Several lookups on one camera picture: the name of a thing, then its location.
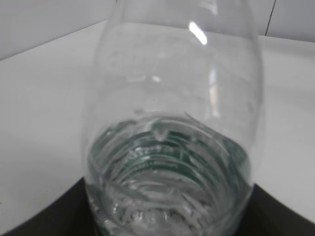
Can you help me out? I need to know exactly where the clear Cestbon water bottle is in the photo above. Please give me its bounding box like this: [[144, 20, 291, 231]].
[[81, 0, 264, 236]]

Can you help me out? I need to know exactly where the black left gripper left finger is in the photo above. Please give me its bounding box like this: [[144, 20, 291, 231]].
[[2, 179, 98, 236]]

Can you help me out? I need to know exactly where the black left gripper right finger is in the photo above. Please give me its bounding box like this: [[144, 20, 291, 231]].
[[234, 184, 315, 236]]

